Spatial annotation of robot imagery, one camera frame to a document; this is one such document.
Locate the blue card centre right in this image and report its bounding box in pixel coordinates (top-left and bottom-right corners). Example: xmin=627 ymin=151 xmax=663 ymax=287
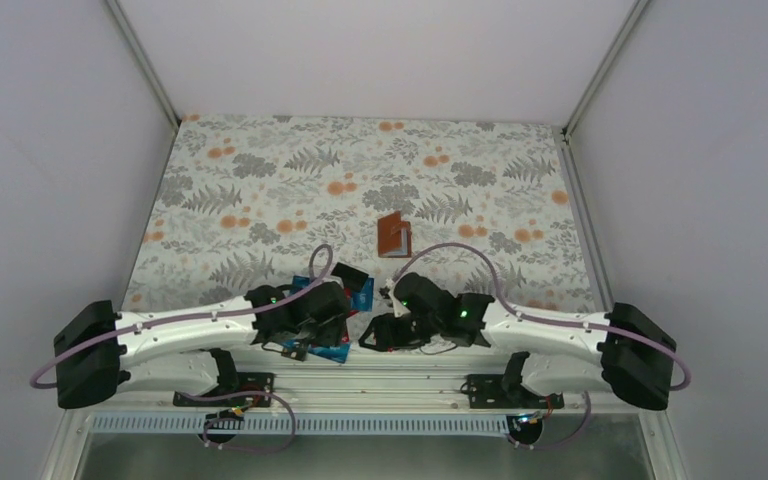
xmin=349 ymin=277 xmax=375 ymax=312

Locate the blue card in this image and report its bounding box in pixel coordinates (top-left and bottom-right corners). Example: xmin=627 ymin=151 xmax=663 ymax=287
xmin=308 ymin=343 xmax=351 ymax=364
xmin=349 ymin=277 xmax=375 ymax=312
xmin=290 ymin=275 xmax=311 ymax=293

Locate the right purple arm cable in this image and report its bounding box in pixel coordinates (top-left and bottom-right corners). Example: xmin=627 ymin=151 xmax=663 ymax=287
xmin=390 ymin=242 xmax=693 ymax=452

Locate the black card bottom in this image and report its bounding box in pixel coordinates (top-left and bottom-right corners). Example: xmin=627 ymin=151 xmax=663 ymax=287
xmin=281 ymin=342 xmax=309 ymax=362

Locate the black card top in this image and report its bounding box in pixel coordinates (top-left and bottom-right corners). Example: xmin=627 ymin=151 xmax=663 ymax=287
xmin=331 ymin=262 xmax=369 ymax=292

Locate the black card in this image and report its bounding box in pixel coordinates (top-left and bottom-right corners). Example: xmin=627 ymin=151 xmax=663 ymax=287
xmin=331 ymin=262 xmax=369 ymax=292
xmin=281 ymin=342 xmax=309 ymax=362

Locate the slotted grey cable duct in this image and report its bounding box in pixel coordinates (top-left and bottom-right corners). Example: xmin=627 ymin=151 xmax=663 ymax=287
xmin=90 ymin=412 xmax=509 ymax=437

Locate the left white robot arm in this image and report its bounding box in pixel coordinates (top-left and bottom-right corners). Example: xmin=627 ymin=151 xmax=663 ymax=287
xmin=53 ymin=281 xmax=353 ymax=410

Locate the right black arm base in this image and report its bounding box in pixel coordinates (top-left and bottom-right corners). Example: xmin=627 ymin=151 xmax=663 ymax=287
xmin=459 ymin=374 xmax=565 ymax=410

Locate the brown leather card holder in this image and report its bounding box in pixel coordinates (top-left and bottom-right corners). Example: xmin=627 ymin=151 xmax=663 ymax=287
xmin=376 ymin=211 xmax=413 ymax=258

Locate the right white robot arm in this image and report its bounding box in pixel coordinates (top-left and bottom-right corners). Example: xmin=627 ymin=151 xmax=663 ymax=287
xmin=358 ymin=273 xmax=676 ymax=411

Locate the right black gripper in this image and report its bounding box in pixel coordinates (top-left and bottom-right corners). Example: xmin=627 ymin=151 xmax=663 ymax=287
xmin=359 ymin=312 xmax=442 ymax=352

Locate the blue card upper left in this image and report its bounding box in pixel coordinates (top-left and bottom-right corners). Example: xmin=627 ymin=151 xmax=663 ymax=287
xmin=290 ymin=275 xmax=311 ymax=293

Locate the aluminium rail frame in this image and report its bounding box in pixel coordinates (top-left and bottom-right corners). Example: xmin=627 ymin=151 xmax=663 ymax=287
xmin=68 ymin=349 xmax=665 ymax=416

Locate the blue card bottom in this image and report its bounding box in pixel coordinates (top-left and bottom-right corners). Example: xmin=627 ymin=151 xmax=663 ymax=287
xmin=308 ymin=343 xmax=351 ymax=364

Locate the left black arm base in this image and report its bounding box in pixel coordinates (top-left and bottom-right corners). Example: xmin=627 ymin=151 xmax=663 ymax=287
xmin=172 ymin=372 xmax=275 ymax=408

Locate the floral patterned table mat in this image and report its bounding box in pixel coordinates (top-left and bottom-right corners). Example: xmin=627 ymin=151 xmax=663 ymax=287
xmin=123 ymin=114 xmax=603 ymax=313

